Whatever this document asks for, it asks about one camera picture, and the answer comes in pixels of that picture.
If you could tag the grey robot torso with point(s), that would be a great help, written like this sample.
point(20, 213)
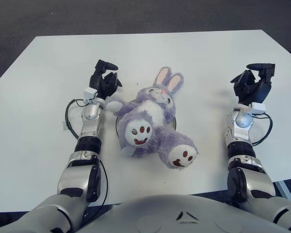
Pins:
point(184, 218)

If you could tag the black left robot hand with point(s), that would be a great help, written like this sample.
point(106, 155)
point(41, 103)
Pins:
point(101, 83)

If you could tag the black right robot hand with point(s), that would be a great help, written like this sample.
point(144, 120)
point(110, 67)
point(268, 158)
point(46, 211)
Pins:
point(254, 91)

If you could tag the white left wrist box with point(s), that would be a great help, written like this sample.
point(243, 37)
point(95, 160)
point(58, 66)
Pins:
point(90, 94)

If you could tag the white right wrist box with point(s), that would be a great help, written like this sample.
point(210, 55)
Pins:
point(259, 108)

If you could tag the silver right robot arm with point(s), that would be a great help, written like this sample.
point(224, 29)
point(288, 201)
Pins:
point(240, 136)

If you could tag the white table leg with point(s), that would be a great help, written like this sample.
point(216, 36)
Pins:
point(285, 191)

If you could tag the purple plush bunny doll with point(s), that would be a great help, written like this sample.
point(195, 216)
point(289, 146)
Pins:
point(148, 116)

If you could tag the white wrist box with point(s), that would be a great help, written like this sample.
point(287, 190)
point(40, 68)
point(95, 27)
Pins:
point(259, 108)
point(90, 94)

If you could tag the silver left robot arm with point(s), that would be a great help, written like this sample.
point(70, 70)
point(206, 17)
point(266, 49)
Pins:
point(89, 126)

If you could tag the white plate with black rim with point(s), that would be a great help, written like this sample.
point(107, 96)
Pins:
point(173, 124)

